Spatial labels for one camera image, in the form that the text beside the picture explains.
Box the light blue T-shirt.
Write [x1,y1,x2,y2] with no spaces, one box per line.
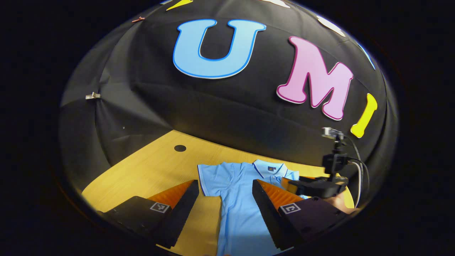
[197,159,310,256]

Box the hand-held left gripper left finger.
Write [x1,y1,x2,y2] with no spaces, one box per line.
[98,180,200,249]

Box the black backdrop cloth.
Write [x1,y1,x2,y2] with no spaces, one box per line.
[59,0,398,208]

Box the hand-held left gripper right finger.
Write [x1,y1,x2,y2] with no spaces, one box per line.
[252,179,351,251]

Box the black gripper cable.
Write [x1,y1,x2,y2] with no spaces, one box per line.
[343,136,370,209]

